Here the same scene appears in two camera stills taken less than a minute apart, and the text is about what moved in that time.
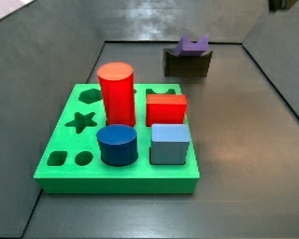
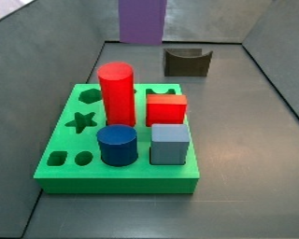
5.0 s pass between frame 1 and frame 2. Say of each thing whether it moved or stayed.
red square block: stayed
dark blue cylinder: stayed
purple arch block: moved
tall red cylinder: stayed
